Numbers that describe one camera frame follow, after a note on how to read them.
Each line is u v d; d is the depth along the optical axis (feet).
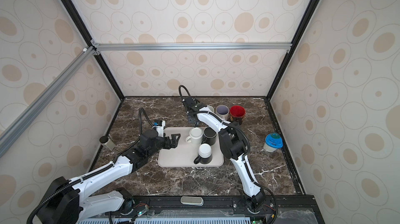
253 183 2.05
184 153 2.99
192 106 2.45
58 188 1.36
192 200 2.34
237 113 3.19
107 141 2.83
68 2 2.39
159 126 2.36
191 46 2.95
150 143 2.01
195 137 2.94
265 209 2.39
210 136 2.87
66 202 1.29
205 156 2.70
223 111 3.25
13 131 1.71
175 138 2.48
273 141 2.82
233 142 1.96
